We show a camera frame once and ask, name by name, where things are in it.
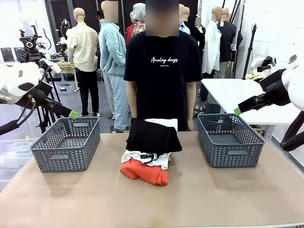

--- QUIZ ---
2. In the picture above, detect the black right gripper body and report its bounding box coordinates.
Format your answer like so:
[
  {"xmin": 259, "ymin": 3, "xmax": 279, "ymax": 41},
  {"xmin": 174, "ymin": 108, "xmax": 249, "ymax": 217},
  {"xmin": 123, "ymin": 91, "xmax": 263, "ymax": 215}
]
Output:
[{"xmin": 259, "ymin": 68, "xmax": 292, "ymax": 106}]

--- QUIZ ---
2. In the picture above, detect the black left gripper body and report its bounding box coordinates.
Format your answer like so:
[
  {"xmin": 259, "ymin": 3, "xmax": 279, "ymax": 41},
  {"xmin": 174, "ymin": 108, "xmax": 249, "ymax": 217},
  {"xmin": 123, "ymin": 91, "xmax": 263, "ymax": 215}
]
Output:
[{"xmin": 16, "ymin": 82, "xmax": 60, "ymax": 110}]

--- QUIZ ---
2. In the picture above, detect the black garment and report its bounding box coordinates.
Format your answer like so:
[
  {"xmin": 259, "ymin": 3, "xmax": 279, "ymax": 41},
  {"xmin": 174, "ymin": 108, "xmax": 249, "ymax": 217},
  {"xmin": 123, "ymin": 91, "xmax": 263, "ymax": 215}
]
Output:
[{"xmin": 125, "ymin": 118, "xmax": 183, "ymax": 153}]

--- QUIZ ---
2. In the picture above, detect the orange garment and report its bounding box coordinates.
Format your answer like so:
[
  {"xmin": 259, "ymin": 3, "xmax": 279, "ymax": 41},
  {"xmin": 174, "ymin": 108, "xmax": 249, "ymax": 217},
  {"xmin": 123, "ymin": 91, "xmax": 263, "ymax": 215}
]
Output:
[{"xmin": 120, "ymin": 158, "xmax": 169, "ymax": 186}]

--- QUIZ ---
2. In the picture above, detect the white t-shirt black print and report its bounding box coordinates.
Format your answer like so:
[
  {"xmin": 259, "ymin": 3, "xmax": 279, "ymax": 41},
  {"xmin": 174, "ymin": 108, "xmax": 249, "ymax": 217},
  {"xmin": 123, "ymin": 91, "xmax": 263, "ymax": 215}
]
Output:
[{"xmin": 121, "ymin": 118, "xmax": 179, "ymax": 171}]

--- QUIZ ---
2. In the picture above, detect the person's left forearm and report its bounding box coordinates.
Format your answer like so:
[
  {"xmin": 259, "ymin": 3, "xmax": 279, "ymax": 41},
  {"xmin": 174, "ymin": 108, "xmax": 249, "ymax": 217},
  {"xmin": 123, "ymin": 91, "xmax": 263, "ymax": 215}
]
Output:
[{"xmin": 186, "ymin": 95, "xmax": 197, "ymax": 121}]

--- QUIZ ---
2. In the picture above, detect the person's right forearm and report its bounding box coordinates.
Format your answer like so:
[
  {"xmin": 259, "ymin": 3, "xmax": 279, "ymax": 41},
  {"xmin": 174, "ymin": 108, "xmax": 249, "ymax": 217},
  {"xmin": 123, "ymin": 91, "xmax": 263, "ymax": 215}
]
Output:
[{"xmin": 127, "ymin": 95, "xmax": 139, "ymax": 119}]

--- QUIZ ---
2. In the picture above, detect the white table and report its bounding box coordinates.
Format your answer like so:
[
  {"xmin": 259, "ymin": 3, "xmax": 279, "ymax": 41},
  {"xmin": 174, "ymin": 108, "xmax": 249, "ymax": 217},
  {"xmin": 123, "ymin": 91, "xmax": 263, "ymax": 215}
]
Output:
[{"xmin": 200, "ymin": 77, "xmax": 304, "ymax": 126}]

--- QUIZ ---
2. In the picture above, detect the pale yellow cloth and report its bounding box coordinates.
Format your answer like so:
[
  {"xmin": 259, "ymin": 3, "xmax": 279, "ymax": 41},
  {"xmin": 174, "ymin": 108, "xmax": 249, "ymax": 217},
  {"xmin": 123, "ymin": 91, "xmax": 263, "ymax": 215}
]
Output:
[{"xmin": 246, "ymin": 70, "xmax": 271, "ymax": 80}]

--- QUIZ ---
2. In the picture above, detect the table with patterned cloth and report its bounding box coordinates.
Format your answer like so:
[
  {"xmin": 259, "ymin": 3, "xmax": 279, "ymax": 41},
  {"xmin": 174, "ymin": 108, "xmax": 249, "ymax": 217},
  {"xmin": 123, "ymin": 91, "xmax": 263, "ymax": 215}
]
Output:
[{"xmin": 53, "ymin": 60, "xmax": 76, "ymax": 74}]

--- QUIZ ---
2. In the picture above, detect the black light stand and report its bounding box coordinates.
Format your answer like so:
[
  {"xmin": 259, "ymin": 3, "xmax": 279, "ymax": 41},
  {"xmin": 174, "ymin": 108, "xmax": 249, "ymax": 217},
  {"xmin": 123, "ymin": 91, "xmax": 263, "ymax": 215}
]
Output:
[{"xmin": 242, "ymin": 23, "xmax": 258, "ymax": 80}]

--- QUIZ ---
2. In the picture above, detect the black monitor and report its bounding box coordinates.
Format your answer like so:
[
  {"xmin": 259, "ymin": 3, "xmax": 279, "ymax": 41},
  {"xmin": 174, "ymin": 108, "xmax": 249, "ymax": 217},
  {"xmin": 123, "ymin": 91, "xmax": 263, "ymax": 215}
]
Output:
[
  {"xmin": 13, "ymin": 47, "xmax": 24, "ymax": 61},
  {"xmin": 0, "ymin": 47, "xmax": 11, "ymax": 63}
]

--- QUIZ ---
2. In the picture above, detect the grey plastic lattice basket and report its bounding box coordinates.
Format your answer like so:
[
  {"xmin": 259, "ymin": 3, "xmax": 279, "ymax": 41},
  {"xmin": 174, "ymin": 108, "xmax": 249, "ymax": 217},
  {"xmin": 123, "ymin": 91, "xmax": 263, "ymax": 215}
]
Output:
[
  {"xmin": 197, "ymin": 113, "xmax": 266, "ymax": 169},
  {"xmin": 29, "ymin": 116, "xmax": 101, "ymax": 173}
]

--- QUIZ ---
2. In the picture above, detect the clear plastic storage box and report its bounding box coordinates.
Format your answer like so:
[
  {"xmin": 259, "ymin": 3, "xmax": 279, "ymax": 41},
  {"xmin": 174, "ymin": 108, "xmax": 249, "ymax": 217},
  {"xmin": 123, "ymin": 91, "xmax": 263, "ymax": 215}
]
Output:
[{"xmin": 0, "ymin": 137, "xmax": 38, "ymax": 190}]

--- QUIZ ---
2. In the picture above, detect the mannequin in cream shirt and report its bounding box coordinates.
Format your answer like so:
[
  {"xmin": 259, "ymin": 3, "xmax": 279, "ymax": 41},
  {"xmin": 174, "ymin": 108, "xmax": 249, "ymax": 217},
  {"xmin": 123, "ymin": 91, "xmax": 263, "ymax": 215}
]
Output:
[{"xmin": 66, "ymin": 7, "xmax": 100, "ymax": 117}]

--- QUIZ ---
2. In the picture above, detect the mannequin in black jacket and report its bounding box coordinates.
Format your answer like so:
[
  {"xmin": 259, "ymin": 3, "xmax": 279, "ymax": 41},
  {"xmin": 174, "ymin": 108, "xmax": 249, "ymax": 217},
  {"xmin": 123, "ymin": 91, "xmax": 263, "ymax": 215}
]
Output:
[{"xmin": 217, "ymin": 8, "xmax": 243, "ymax": 79}]

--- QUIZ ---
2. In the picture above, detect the mannequin in white shirt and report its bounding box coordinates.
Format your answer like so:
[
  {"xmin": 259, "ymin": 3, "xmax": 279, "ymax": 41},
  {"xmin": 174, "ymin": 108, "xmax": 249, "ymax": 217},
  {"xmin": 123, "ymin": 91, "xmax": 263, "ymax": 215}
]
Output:
[{"xmin": 201, "ymin": 6, "xmax": 223, "ymax": 79}]

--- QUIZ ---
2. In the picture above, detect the mannequin in blue fleece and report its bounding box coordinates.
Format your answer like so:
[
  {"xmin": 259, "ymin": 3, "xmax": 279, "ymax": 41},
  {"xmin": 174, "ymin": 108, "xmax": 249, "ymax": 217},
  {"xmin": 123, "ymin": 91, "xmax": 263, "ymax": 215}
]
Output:
[{"xmin": 98, "ymin": 0, "xmax": 130, "ymax": 133}]

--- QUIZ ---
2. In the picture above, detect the mannequin in dark clothes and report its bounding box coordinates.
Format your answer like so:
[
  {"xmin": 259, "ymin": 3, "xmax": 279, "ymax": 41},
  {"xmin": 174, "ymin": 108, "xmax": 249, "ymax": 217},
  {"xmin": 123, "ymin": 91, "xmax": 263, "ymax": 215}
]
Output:
[{"xmin": 190, "ymin": 18, "xmax": 206, "ymax": 72}]

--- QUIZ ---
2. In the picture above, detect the person in black t-shirt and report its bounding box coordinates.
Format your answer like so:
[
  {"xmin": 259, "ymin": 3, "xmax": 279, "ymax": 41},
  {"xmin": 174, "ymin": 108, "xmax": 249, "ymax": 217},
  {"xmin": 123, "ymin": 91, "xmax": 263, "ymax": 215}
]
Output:
[{"xmin": 123, "ymin": 0, "xmax": 203, "ymax": 132}]

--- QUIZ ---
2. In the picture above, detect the mannequin in red garment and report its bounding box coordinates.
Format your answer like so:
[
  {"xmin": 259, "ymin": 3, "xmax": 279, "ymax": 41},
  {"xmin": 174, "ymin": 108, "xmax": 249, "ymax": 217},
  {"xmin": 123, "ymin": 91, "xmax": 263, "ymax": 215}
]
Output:
[{"xmin": 125, "ymin": 11, "xmax": 135, "ymax": 47}]

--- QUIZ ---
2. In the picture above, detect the mannequin in light-blue shirt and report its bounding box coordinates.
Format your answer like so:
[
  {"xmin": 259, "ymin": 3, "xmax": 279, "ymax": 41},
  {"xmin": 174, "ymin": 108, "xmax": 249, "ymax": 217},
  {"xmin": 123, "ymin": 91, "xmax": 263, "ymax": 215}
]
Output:
[{"xmin": 178, "ymin": 3, "xmax": 191, "ymax": 35}]

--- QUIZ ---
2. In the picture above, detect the mannequin in hooded plaid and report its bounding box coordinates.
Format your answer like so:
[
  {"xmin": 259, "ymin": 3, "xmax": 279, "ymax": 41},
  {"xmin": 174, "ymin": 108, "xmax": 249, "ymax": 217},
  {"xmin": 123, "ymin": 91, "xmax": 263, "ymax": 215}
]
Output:
[{"xmin": 130, "ymin": 2, "xmax": 146, "ymax": 38}]

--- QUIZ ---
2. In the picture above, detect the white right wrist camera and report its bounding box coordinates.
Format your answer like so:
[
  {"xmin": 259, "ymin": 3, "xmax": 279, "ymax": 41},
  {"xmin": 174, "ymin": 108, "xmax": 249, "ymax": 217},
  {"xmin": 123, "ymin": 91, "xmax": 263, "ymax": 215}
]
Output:
[{"xmin": 250, "ymin": 56, "xmax": 277, "ymax": 73}]

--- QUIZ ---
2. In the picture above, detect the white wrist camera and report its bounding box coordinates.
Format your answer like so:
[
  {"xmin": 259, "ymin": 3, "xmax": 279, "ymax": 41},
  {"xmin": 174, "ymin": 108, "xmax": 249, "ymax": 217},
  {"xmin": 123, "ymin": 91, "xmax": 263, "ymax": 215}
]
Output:
[
  {"xmin": 250, "ymin": 56, "xmax": 277, "ymax": 73},
  {"xmin": 39, "ymin": 58, "xmax": 62, "ymax": 74}
]

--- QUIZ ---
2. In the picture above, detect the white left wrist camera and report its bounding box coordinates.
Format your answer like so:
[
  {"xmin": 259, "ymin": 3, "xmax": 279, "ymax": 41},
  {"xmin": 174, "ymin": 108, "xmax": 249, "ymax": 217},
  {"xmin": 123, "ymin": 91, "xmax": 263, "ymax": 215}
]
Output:
[{"xmin": 39, "ymin": 58, "xmax": 62, "ymax": 74}]

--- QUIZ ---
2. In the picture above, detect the left arm black cable sleeve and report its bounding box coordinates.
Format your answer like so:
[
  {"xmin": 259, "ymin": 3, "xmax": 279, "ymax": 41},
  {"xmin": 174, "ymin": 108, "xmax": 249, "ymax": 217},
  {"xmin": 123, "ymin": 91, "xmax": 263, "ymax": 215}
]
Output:
[{"xmin": 0, "ymin": 66, "xmax": 53, "ymax": 136}]

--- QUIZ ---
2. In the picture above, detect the arm black cable sleeve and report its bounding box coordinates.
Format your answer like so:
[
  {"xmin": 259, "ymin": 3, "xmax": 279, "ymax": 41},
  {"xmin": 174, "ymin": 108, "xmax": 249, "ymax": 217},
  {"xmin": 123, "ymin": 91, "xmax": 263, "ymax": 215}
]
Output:
[
  {"xmin": 0, "ymin": 66, "xmax": 53, "ymax": 136},
  {"xmin": 280, "ymin": 117, "xmax": 304, "ymax": 152}
]

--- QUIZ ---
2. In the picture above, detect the black camera tripod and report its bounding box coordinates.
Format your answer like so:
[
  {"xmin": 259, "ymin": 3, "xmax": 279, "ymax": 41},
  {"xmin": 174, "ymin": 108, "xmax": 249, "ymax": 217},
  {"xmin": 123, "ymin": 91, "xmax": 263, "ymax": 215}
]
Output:
[{"xmin": 19, "ymin": 25, "xmax": 60, "ymax": 133}]

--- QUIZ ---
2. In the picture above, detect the right arm black cable sleeve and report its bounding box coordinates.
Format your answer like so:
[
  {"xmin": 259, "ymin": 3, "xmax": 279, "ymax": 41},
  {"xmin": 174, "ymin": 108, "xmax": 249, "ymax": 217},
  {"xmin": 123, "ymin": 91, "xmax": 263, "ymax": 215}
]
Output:
[{"xmin": 280, "ymin": 117, "xmax": 304, "ymax": 152}]

